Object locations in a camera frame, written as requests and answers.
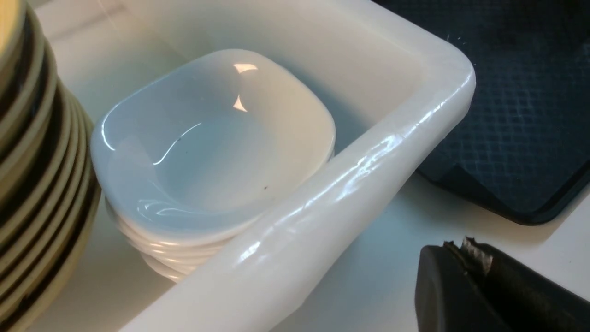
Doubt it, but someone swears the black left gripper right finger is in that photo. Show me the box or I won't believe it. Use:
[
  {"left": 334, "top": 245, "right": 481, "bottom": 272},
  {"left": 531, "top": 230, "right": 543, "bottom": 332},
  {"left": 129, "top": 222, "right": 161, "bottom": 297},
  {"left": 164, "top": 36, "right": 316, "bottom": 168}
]
[{"left": 444, "top": 237, "right": 589, "bottom": 332}]

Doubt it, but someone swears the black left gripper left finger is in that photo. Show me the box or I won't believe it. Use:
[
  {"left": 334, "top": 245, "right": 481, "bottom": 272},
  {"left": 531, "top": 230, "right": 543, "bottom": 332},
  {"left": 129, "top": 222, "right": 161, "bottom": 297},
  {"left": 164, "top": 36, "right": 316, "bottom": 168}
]
[{"left": 414, "top": 245, "right": 507, "bottom": 332}]

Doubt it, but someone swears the black serving tray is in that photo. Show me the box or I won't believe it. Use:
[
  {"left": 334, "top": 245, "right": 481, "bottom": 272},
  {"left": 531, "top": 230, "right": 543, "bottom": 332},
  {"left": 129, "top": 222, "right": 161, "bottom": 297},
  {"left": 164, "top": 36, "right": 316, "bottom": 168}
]
[{"left": 378, "top": 0, "right": 590, "bottom": 225}]

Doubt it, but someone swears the stack of white dishes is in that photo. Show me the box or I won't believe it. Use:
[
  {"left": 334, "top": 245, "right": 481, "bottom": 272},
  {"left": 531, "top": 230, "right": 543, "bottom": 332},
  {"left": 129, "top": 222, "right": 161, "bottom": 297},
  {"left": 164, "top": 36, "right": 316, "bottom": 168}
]
[{"left": 105, "top": 152, "right": 336, "bottom": 283}]

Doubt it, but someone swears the top white square dish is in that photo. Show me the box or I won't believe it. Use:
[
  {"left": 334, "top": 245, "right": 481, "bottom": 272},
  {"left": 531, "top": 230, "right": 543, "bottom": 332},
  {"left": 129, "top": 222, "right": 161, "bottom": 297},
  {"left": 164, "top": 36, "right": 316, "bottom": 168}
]
[{"left": 91, "top": 49, "right": 336, "bottom": 246}]

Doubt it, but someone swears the stack of tan bowls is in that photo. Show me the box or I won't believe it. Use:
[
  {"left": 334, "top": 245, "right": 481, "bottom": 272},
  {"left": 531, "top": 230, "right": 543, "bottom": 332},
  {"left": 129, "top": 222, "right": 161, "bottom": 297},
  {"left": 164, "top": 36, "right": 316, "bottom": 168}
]
[{"left": 0, "top": 0, "right": 101, "bottom": 332}]

